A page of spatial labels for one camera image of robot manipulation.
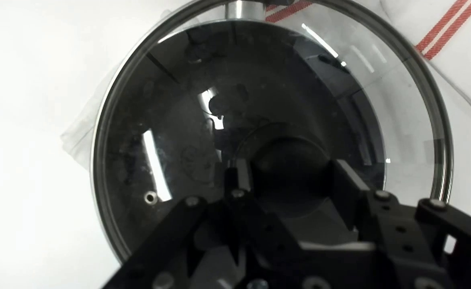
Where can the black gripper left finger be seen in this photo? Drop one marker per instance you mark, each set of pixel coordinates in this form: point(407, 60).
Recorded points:
point(239, 184)

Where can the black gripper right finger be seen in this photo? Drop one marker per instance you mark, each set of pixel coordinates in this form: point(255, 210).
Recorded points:
point(348, 192)

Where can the glass pot lid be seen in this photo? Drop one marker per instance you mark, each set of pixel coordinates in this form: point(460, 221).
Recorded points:
point(419, 149)

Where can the black cooking pot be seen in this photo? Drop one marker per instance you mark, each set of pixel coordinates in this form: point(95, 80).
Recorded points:
point(203, 91)

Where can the clear bag under pot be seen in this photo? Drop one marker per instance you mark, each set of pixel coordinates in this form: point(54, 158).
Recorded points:
point(78, 139)

